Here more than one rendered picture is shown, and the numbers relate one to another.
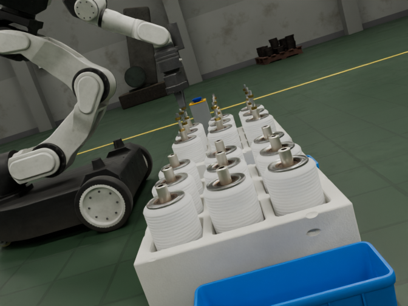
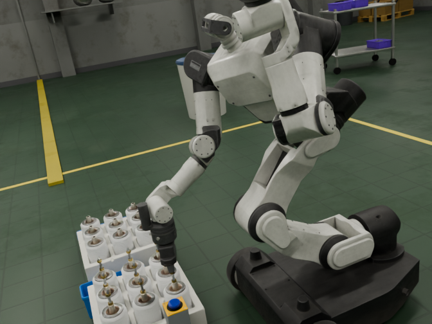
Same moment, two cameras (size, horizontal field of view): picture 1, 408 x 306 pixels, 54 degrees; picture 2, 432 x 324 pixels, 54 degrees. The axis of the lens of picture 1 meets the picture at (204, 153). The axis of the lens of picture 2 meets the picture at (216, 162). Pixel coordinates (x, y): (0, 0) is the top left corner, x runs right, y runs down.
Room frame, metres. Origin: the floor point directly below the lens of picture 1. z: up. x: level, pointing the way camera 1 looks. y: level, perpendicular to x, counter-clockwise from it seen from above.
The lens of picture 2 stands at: (2.77, -0.33, 1.23)
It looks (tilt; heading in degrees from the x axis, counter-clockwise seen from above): 21 degrees down; 155
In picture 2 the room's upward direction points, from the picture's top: 8 degrees counter-clockwise
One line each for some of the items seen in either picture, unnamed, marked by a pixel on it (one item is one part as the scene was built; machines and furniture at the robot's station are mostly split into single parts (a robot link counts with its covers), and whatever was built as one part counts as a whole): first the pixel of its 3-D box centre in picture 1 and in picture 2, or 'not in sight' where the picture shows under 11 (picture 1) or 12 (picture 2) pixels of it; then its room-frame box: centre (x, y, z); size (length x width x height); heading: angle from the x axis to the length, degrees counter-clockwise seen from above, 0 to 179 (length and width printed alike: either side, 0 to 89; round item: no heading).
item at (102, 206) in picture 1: (104, 203); (248, 269); (1.37, 0.39, 0.10); 0.20 x 0.05 x 0.20; 85
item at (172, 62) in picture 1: (173, 74); (164, 242); (1.48, 0.02, 0.45); 0.13 x 0.10 x 0.12; 159
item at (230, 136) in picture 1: (229, 155); (136, 284); (1.24, -0.07, 0.16); 0.10 x 0.10 x 0.18
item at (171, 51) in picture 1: (166, 42); (157, 216); (1.49, 0.01, 0.57); 0.11 x 0.11 x 0.11; 87
